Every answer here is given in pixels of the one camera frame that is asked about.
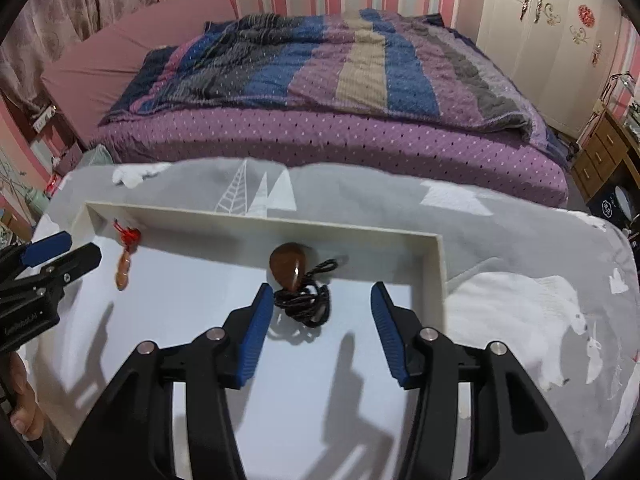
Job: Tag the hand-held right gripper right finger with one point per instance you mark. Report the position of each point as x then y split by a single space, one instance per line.
390 340

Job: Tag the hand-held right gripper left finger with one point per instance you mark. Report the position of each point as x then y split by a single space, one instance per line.
252 340

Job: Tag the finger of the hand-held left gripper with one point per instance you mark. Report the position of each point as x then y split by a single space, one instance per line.
50 249
75 265

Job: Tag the orange pendant red knot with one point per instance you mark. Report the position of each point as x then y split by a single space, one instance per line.
122 272

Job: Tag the white rectangular tray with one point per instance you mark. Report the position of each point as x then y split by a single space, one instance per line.
200 270

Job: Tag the person's left hand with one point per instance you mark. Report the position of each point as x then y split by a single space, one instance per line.
27 405

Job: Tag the grey cushion bag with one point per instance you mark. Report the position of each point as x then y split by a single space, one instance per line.
100 156

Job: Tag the grey animal print blanket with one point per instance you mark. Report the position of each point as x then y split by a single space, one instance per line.
500 240

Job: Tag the purple dotted bed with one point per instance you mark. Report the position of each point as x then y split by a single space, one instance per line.
350 140

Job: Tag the pink floral curtain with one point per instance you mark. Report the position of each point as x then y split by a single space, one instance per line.
75 5

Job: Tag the wooden desk with drawers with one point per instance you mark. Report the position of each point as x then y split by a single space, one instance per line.
600 155

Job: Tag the striped quilt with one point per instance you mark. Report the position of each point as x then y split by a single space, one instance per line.
310 60

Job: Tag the white wardrobe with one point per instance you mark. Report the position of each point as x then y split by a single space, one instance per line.
540 45

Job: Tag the desk lamp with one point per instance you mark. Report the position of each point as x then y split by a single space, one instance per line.
620 80

